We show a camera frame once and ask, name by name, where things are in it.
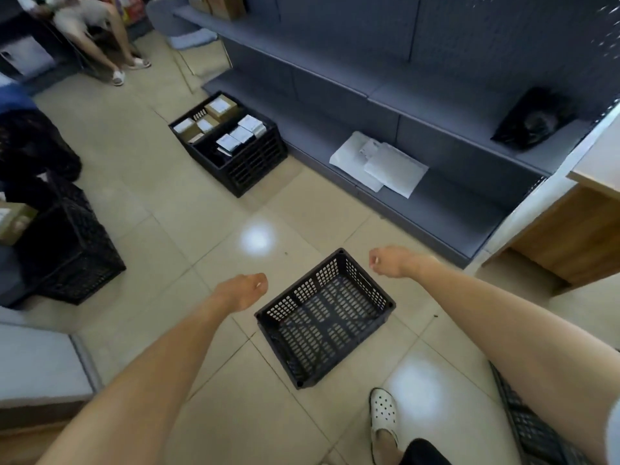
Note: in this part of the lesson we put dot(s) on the person's left hand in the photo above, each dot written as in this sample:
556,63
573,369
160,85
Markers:
240,291

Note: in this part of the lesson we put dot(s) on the person's right hand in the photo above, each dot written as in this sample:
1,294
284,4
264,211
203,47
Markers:
395,261

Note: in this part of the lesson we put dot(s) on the person's left fingers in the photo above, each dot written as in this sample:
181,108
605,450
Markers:
259,284

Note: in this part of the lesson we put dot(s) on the person's right fingers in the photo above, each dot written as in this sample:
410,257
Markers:
376,261

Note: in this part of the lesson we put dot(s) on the person's right forearm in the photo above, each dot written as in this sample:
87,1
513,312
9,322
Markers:
513,334

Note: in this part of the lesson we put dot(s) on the person's left forearm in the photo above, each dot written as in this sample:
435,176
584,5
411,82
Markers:
150,372

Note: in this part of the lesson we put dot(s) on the empty black plastic crate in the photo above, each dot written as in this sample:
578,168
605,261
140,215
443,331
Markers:
324,317

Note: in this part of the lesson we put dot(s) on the small white padded envelope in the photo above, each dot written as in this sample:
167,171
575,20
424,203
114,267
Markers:
397,169

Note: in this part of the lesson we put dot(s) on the large white padded envelope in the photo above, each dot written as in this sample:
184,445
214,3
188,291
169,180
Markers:
348,157

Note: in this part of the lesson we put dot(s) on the black crate holding boxes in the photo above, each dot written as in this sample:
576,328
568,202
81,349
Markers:
252,164

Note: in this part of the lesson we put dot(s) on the white silver box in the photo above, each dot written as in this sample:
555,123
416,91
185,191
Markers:
226,145
241,135
252,125

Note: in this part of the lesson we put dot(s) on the person's white perforated shoe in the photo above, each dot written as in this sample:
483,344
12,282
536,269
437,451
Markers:
383,416

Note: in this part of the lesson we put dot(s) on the small brown cardboard box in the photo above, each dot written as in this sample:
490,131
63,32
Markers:
207,124

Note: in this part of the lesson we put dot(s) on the white-topped cardboard box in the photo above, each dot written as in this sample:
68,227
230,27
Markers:
184,126

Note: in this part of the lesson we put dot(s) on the large brown cardboard box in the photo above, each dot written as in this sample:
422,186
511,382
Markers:
221,108

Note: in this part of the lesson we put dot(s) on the wooden desk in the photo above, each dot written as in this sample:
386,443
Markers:
562,232

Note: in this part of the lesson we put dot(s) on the grey metal shelf unit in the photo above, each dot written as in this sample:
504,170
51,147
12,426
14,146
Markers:
436,82

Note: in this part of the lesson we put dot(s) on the stacked black plastic crates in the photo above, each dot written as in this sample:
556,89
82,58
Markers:
68,246

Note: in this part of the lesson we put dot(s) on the person's black trouser leg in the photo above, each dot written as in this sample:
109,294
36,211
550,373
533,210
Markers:
424,454

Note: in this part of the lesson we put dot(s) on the black plastic bag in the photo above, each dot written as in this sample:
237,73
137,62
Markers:
530,118

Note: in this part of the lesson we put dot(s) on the flat black plastic crate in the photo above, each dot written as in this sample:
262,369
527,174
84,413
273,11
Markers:
528,421

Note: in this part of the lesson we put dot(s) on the white cabinet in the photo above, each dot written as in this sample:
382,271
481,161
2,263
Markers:
38,358

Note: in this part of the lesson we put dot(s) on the brown box with label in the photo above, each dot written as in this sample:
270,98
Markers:
14,222

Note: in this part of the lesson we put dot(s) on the black cloth bundle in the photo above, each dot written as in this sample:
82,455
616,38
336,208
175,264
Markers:
34,145

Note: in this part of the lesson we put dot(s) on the brown boxes on shelf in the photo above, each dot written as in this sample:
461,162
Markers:
218,4

